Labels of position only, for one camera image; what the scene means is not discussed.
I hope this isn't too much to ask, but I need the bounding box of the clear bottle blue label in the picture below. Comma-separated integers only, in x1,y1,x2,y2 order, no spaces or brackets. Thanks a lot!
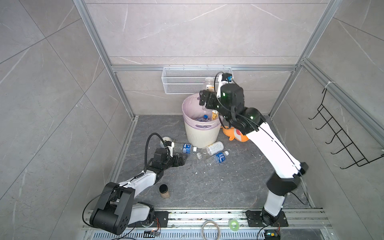
173,143,198,154
206,151,229,165

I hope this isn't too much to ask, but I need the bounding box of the blue cap artesian bottle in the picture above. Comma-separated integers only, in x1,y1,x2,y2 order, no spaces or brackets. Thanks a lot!
196,115,211,122

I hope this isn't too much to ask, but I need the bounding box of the white label wide bottle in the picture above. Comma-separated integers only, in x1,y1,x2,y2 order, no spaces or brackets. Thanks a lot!
196,141,224,160

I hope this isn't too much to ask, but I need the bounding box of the orange label pill bottle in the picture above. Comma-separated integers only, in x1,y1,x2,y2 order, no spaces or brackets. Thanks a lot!
203,77,215,92

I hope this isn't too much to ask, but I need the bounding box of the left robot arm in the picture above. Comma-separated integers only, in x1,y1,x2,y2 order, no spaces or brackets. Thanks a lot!
83,138,195,235

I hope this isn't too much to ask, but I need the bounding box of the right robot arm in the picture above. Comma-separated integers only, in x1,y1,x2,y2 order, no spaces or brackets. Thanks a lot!
199,84,309,226

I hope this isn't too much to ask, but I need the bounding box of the pink bin liner bag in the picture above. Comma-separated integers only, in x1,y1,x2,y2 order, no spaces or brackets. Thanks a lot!
182,93,222,131

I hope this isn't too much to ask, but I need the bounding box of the white ribbed trash bin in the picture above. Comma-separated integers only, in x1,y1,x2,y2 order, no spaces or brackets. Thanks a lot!
182,93,227,149

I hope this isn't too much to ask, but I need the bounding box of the brown jar black lid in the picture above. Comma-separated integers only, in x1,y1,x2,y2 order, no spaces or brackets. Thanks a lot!
159,184,170,199

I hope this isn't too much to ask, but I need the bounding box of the orange shark plush toy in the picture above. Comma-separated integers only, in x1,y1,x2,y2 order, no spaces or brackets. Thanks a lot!
221,127,249,143

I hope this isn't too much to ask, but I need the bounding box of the green tape roll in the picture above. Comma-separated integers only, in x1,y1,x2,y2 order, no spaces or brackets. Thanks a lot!
228,219,240,232

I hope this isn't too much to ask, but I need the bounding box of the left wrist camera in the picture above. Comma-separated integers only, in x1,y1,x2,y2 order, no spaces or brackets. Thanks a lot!
165,141,174,157

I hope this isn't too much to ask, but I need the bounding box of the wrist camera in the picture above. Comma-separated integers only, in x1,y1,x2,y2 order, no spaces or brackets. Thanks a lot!
165,141,174,157
214,72,233,98

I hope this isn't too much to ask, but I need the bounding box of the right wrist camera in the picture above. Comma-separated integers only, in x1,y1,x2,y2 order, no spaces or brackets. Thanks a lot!
214,72,233,98

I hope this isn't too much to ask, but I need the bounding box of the white wire mesh basket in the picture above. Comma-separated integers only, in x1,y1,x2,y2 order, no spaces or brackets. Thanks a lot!
162,66,233,95

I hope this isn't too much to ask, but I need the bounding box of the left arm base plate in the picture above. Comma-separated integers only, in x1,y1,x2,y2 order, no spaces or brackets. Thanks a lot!
128,211,169,228

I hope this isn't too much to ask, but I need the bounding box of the grey cable ring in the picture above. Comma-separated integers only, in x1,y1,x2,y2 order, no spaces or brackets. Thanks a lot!
200,220,221,240

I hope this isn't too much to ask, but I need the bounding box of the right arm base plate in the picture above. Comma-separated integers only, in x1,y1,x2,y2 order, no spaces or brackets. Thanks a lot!
245,209,289,228

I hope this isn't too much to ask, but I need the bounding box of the black wall hook rack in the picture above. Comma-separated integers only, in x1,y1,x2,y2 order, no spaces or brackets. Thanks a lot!
309,89,384,170

